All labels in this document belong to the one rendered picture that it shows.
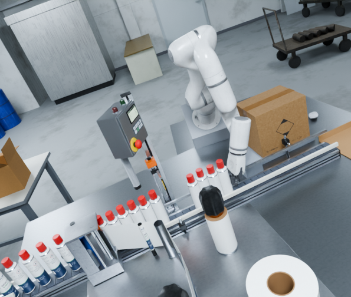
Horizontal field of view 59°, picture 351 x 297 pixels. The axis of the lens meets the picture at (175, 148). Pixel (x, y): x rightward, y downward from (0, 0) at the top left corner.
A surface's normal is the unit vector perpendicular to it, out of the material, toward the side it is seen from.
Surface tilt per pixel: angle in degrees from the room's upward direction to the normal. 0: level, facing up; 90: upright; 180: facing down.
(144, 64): 90
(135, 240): 90
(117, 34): 90
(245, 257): 0
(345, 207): 0
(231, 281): 0
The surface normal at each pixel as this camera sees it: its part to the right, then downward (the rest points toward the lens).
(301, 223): -0.31, -0.83
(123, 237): -0.18, 0.55
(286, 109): 0.27, 0.40
